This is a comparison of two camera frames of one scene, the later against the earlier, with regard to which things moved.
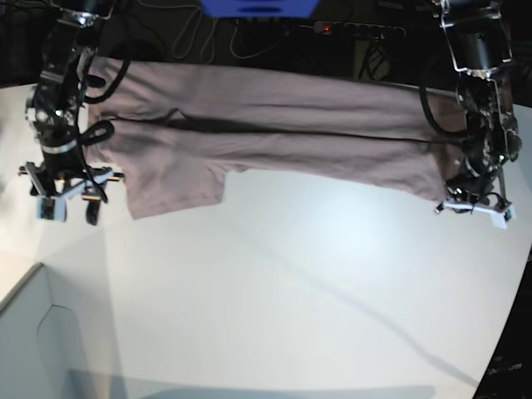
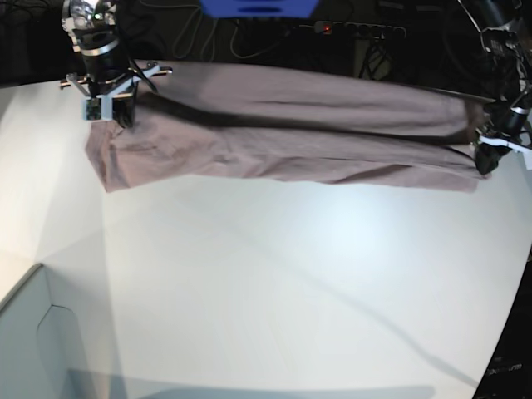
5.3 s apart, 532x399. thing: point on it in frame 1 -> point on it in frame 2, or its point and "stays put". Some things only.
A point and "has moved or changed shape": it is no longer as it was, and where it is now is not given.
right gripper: x=52 y=191 -> x=103 y=99
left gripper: x=467 y=202 -> x=492 y=146
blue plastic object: x=261 y=8 stays put
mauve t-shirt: x=180 y=127 has moved or changed shape
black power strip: x=360 y=30 stays put
